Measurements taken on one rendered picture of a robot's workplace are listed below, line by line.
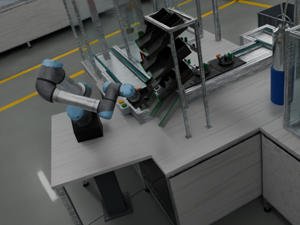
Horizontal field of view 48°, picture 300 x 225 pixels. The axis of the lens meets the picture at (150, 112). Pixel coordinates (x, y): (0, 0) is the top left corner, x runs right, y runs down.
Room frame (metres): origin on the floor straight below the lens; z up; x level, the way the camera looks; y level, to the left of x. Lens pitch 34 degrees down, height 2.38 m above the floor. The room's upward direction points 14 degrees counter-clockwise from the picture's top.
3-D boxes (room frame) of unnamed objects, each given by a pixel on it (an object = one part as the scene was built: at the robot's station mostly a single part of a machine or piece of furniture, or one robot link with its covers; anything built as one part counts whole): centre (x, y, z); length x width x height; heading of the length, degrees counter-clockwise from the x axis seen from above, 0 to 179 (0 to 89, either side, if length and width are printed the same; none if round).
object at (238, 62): (2.56, -0.74, 1.01); 0.24 x 0.24 x 0.13; 18
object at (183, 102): (2.02, -0.25, 1.26); 0.36 x 0.21 x 0.80; 18
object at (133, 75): (2.62, 0.04, 0.91); 0.84 x 0.28 x 0.10; 18
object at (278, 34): (2.00, -0.97, 1.32); 0.14 x 0.14 x 0.38
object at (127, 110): (2.34, 0.21, 0.93); 0.21 x 0.07 x 0.06; 18
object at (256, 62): (2.48, -0.48, 0.91); 1.24 x 0.33 x 0.10; 108
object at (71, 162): (2.16, 0.45, 0.84); 0.90 x 0.70 x 0.03; 6
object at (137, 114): (2.54, 0.20, 0.91); 0.89 x 0.06 x 0.11; 18
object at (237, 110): (2.46, -0.45, 0.84); 1.50 x 1.41 x 0.03; 18
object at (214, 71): (2.48, -0.50, 1.01); 0.24 x 0.24 x 0.13; 18
